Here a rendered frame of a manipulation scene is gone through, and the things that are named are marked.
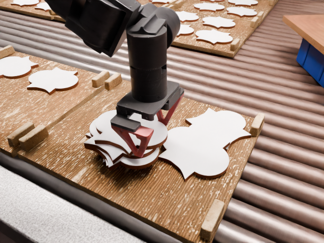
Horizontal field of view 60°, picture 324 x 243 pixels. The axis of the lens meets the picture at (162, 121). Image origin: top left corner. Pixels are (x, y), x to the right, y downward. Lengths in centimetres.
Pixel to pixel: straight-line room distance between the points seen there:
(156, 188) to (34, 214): 21
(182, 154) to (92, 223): 20
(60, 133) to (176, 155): 26
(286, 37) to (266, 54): 20
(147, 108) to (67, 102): 36
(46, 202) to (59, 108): 26
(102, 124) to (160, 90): 16
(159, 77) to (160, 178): 19
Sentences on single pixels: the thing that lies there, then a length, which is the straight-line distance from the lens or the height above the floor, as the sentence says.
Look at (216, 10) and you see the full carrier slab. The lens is 144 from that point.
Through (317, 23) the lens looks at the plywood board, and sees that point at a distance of 103.
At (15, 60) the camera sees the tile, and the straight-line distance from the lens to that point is 100.
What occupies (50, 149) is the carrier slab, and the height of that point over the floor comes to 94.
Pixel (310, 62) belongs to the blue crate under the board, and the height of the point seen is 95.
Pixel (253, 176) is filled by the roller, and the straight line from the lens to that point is 58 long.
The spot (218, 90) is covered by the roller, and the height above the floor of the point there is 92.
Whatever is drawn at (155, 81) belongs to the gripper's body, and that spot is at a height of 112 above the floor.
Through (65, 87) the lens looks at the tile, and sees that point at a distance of 79.
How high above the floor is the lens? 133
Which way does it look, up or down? 38 degrees down
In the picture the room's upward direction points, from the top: straight up
